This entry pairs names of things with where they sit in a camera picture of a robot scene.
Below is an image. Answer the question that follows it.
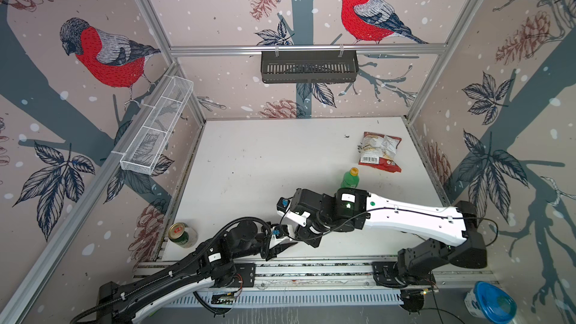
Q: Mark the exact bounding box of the black hanging basket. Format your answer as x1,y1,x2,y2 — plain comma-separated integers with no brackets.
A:
260,50,359,84

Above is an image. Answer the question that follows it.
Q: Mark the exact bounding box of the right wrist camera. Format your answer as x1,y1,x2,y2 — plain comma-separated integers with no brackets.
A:
276,197,311,227

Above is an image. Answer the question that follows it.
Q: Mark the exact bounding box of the green plastic bottle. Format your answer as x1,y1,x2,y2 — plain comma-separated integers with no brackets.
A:
340,170,359,188

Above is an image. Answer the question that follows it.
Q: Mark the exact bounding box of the green tin can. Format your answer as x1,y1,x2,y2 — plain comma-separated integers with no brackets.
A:
168,222,197,248

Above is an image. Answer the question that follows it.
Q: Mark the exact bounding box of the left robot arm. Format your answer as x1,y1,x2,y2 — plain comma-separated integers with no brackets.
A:
71,217,295,323

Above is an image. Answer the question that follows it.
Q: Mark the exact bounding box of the white wire basket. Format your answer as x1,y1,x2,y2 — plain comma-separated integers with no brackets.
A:
120,76,194,176

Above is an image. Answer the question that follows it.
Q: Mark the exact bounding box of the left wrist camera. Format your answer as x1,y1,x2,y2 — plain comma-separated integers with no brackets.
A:
272,225,293,239

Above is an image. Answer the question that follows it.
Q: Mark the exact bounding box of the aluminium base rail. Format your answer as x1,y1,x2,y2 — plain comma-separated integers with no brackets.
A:
132,256,496,291

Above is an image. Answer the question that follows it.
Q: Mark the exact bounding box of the blue lidded container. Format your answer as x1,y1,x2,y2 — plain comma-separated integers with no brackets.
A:
464,281,518,324

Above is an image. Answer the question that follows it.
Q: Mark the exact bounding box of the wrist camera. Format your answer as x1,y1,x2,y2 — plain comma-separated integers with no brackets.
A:
276,197,311,227
272,225,293,239

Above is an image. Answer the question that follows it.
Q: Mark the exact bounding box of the red snack bag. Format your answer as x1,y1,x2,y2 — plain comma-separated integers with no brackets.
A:
358,131,402,173

